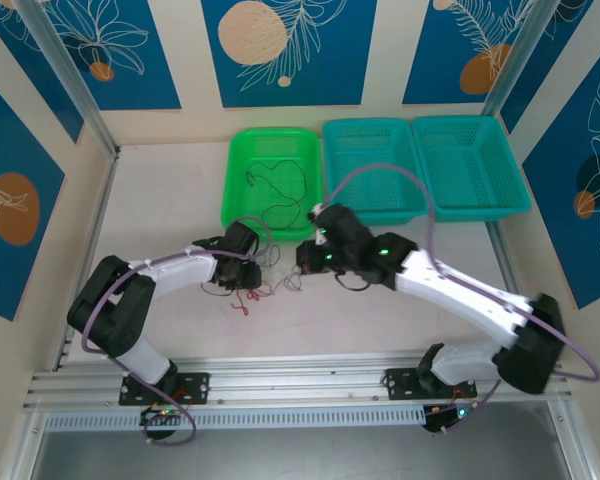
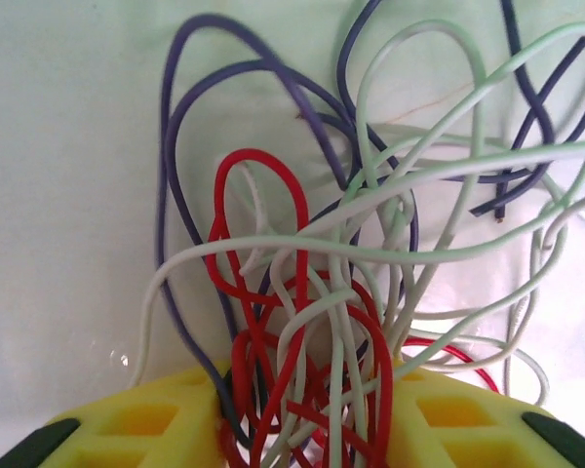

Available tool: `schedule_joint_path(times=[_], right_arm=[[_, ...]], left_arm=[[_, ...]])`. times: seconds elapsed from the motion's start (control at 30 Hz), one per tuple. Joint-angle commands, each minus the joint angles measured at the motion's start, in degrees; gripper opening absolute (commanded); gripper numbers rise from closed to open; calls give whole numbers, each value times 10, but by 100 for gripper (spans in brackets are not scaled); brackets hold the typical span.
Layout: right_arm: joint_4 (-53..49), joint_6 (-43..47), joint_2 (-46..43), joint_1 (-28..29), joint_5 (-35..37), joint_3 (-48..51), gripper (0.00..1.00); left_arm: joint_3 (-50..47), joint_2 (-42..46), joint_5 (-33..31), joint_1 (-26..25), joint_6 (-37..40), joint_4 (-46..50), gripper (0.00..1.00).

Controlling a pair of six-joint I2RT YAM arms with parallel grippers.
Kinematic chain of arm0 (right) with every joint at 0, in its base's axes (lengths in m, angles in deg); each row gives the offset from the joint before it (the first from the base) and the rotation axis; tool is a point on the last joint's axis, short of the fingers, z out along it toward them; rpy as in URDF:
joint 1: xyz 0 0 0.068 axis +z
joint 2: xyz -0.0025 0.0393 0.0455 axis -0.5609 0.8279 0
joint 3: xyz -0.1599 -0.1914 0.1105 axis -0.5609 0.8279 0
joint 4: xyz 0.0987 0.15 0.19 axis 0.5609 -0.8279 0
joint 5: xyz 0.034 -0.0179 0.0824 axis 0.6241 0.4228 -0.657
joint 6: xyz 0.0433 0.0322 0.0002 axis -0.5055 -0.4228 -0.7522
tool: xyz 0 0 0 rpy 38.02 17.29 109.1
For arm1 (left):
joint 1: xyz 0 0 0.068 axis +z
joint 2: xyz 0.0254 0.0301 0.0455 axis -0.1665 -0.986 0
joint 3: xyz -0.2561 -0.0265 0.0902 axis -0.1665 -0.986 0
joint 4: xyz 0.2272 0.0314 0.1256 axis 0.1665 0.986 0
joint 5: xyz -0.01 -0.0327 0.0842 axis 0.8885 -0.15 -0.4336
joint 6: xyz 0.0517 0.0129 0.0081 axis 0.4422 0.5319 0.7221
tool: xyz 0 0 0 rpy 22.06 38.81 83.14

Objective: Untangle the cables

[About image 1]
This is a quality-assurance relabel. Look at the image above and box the teal plastic basket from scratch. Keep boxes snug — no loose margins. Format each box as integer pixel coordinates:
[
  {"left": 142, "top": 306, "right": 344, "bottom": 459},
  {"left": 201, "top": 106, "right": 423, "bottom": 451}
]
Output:
[
  {"left": 322, "top": 118, "right": 431, "bottom": 229},
  {"left": 412, "top": 115, "right": 533, "bottom": 224}
]

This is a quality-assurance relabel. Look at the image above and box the green plastic basket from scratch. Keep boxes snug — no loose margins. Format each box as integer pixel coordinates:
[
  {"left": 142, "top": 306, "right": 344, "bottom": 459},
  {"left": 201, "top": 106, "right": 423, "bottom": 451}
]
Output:
[{"left": 219, "top": 128, "right": 326, "bottom": 244}]

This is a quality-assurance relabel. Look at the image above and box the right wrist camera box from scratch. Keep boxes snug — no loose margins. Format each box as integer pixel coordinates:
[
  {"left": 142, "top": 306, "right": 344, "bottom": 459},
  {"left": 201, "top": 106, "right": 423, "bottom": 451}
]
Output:
[{"left": 308, "top": 202, "right": 328, "bottom": 246}]

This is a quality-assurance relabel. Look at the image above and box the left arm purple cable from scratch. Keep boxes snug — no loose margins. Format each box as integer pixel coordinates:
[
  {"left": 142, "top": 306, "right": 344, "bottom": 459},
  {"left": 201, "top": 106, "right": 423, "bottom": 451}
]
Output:
[{"left": 81, "top": 215, "right": 272, "bottom": 445}]

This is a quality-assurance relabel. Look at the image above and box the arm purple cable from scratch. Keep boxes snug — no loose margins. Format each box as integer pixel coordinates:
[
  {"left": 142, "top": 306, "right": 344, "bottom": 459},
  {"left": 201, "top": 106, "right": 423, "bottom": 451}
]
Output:
[
  {"left": 81, "top": 215, "right": 272, "bottom": 445},
  {"left": 318, "top": 163, "right": 600, "bottom": 436}
]

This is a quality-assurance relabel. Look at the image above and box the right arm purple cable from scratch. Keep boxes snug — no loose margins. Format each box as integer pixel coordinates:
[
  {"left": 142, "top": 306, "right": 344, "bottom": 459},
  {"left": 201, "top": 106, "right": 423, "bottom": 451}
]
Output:
[{"left": 318, "top": 163, "right": 600, "bottom": 436}]

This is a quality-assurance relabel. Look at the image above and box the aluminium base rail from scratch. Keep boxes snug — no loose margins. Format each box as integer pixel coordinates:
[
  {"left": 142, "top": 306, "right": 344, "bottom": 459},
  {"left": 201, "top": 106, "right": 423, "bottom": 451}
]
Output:
[{"left": 22, "top": 353, "right": 575, "bottom": 410}]

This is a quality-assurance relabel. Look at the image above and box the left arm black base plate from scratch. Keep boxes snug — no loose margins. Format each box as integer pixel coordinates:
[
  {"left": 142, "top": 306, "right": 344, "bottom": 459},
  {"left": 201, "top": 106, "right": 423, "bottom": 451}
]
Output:
[{"left": 118, "top": 372, "right": 211, "bottom": 407}]

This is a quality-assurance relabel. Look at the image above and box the white slotted cable duct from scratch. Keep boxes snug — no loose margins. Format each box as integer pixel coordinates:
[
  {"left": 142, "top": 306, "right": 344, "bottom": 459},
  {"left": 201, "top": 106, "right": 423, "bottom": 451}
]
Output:
[{"left": 43, "top": 407, "right": 427, "bottom": 432}]

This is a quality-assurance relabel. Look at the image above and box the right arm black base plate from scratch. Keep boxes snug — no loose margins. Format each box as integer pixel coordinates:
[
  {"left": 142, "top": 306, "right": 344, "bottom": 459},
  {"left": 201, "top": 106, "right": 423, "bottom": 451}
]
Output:
[{"left": 382, "top": 368, "right": 479, "bottom": 401}]

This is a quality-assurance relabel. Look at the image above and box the blue floral wall panel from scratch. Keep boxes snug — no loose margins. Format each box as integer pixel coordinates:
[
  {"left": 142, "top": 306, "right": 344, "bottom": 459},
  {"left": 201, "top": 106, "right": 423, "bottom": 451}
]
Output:
[
  {"left": 522, "top": 29, "right": 600, "bottom": 311},
  {"left": 44, "top": 0, "right": 182, "bottom": 111},
  {"left": 402, "top": 0, "right": 531, "bottom": 106},
  {"left": 201, "top": 0, "right": 380, "bottom": 109},
  {"left": 0, "top": 0, "right": 85, "bottom": 145},
  {"left": 0, "top": 69, "right": 66, "bottom": 322},
  {"left": 499, "top": 0, "right": 600, "bottom": 134}
]

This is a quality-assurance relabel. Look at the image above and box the aluminium corner post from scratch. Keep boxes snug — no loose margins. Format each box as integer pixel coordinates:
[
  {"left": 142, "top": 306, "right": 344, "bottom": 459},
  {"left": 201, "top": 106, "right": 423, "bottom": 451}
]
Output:
[
  {"left": 481, "top": 0, "right": 554, "bottom": 117},
  {"left": 15, "top": 0, "right": 122, "bottom": 160}
]

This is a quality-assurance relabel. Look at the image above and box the aluminium frame bar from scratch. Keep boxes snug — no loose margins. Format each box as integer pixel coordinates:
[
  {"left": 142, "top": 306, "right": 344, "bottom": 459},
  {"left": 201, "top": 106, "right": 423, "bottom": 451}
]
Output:
[
  {"left": 0, "top": 409, "right": 49, "bottom": 480},
  {"left": 547, "top": 399, "right": 600, "bottom": 480}
]

